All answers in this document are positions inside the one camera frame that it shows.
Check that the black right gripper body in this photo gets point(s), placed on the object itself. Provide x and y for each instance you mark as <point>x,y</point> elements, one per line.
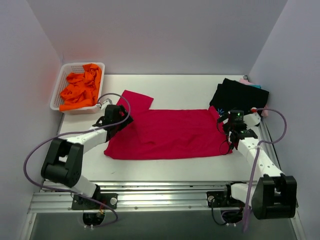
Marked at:
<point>225,127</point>

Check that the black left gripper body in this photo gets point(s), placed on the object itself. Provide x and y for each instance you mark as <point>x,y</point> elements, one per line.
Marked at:
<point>124,116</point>

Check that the crimson red t-shirt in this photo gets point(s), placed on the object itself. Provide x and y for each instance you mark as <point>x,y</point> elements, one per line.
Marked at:
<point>166,134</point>

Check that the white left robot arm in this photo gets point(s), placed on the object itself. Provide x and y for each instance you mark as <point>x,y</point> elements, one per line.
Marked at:
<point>64,159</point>

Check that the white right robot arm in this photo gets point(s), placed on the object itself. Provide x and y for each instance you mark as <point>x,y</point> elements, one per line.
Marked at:
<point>269,194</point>

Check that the folded black t-shirt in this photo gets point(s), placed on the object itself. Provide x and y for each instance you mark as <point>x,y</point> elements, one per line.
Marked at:
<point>233,95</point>

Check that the folded pink t-shirt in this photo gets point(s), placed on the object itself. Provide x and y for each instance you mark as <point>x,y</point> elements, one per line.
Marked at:
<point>246,82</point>

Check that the crumpled orange t-shirt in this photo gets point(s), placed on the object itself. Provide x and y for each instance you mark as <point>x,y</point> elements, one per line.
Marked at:
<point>82,89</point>

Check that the folded teal t-shirt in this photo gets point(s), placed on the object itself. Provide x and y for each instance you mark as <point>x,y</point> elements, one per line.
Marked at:
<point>256,86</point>

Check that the white plastic basket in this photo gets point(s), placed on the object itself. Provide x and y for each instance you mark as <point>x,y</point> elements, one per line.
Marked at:
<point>61,83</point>

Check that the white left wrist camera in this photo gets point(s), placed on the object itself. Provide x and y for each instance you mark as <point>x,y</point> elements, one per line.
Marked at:
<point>104,104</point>

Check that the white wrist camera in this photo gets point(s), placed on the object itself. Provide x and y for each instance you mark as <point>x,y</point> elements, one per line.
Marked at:
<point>104,104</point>
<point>252,118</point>

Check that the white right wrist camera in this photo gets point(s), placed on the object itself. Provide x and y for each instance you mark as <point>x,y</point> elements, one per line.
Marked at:
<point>252,118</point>

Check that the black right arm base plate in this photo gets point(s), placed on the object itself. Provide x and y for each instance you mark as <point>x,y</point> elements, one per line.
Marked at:
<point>221,199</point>

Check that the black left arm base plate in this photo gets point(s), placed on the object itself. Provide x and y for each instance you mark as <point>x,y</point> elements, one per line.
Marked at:
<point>108,199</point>

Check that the aluminium rail frame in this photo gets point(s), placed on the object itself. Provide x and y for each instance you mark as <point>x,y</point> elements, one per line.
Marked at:
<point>149,185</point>

